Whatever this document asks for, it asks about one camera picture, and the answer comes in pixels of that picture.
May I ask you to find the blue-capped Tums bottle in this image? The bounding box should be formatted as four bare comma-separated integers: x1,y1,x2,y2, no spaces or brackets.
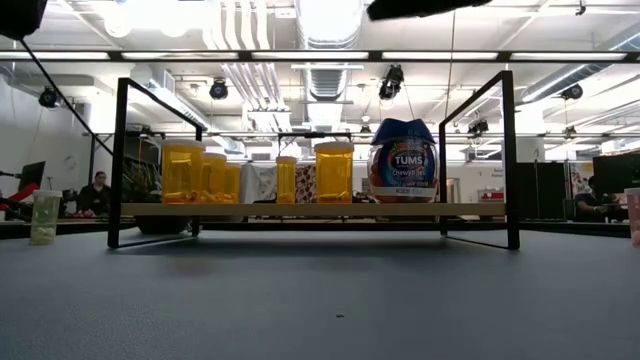
366,117,440,205

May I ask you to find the large orange pill bottle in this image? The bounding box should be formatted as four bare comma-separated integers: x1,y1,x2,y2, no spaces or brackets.
313,140,356,205
224,162,243,205
160,139,207,205
202,152,229,205

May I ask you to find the small green pill bottle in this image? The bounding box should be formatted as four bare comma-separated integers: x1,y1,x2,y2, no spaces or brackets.
28,188,64,246

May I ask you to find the small orange pill bottle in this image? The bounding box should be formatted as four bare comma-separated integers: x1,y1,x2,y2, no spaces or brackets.
275,155,299,205

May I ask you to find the small pink pill bottle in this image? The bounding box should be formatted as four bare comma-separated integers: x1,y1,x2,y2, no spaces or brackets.
623,187,640,247

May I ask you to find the black background monitor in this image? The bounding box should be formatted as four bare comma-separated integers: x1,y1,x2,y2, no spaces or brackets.
18,160,46,191

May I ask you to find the red machine part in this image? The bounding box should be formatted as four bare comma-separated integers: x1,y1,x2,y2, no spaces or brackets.
0,182,41,211

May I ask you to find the black overhead crossbar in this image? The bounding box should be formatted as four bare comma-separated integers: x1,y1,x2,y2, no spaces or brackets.
0,48,640,65

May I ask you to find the person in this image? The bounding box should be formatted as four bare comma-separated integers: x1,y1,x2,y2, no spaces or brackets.
74,170,115,217
573,174,614,224

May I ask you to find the brown spotted cloth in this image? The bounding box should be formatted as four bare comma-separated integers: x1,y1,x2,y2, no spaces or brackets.
295,164,318,204

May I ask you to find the black partition panel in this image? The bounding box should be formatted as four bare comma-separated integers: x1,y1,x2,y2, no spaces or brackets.
517,160,569,221

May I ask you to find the potted green succulent plant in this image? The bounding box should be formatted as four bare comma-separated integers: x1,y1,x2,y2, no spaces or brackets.
122,160,194,236

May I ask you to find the large black background screen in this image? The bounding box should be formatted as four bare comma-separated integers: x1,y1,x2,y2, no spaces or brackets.
592,152,640,196

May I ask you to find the blue table mat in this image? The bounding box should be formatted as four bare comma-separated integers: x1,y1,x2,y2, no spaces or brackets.
0,229,640,360

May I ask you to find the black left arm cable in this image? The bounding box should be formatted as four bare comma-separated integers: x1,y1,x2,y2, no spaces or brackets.
18,37,115,156

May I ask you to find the silver ventilation duct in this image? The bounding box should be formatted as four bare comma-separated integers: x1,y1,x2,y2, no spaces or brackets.
294,0,366,126

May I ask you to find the wooden shelf black metal frame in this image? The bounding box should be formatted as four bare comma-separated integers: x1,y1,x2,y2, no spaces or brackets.
107,69,521,251

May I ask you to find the black metal table frame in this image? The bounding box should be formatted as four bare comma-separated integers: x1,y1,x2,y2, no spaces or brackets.
0,219,634,240

